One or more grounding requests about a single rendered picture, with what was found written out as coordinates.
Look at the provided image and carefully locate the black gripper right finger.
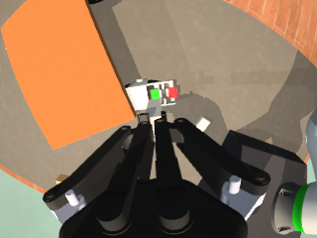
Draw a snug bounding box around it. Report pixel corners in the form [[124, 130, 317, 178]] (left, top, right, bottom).
[[153, 98, 270, 230]]

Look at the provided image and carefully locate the orange wooden dolly on black caster wheels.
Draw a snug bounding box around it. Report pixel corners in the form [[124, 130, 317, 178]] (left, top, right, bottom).
[[1, 0, 177, 150]]

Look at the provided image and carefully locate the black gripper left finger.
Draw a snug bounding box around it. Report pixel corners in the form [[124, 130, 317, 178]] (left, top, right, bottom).
[[43, 99, 155, 231]]

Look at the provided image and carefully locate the orange rectangular block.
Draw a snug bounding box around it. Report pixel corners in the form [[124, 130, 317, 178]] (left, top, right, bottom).
[[55, 175, 68, 184]]

